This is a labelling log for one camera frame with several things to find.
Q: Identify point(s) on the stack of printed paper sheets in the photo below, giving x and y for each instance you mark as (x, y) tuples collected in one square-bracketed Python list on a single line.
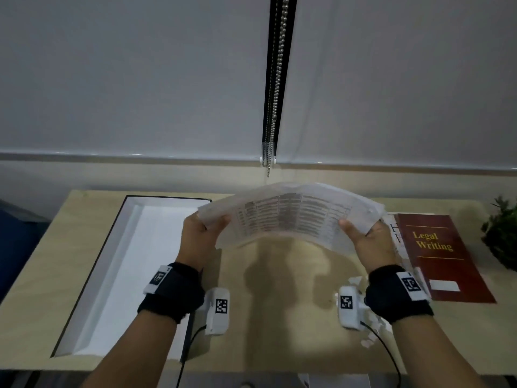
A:
[(291, 214)]

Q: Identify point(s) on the black wrist band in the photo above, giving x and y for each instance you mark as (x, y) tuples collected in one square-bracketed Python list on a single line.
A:
[(393, 299), (173, 294)]

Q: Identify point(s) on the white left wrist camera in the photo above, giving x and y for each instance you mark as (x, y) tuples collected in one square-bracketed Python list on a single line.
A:
[(216, 319)]

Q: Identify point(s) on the black right wrist band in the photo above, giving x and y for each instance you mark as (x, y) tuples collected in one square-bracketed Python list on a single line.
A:
[(393, 299)]

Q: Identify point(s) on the black box with white interior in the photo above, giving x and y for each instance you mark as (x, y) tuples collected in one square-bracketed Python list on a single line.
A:
[(133, 258)]

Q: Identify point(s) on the person's right hand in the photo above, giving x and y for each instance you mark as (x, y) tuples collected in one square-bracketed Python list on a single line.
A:
[(375, 250)]

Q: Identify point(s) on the dark blue sofa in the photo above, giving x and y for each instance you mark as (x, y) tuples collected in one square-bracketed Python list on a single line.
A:
[(20, 246)]

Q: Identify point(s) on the person's left hand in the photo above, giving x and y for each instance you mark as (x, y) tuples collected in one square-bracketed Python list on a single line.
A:
[(198, 246)]

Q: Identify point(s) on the person's left forearm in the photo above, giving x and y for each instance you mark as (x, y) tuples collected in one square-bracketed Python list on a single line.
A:
[(141, 351)]

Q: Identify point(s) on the wooden desk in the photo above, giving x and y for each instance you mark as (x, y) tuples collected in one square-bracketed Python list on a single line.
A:
[(282, 319)]

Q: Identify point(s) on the person's right forearm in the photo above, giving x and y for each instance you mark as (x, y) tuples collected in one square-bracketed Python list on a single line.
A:
[(436, 355)]

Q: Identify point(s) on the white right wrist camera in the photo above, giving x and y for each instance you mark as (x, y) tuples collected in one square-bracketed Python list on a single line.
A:
[(349, 317)]

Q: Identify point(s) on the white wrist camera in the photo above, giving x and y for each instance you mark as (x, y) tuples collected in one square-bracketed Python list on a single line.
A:
[(216, 319), (349, 317)]

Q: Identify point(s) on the green potted plant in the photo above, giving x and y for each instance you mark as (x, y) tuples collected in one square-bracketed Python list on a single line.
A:
[(503, 238)]

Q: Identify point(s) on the white book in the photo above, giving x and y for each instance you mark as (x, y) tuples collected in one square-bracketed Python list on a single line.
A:
[(393, 234)]

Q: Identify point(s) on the grey roller blind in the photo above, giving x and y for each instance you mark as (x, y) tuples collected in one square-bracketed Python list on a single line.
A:
[(404, 76), (121, 68)]

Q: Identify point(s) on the torn white paper scraps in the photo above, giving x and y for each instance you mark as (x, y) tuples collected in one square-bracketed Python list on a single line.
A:
[(365, 342)]

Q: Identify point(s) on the black left wrist band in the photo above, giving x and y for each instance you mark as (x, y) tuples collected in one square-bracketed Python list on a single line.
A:
[(173, 294)]

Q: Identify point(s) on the red hardcover book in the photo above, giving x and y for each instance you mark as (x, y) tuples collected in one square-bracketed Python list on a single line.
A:
[(444, 258)]

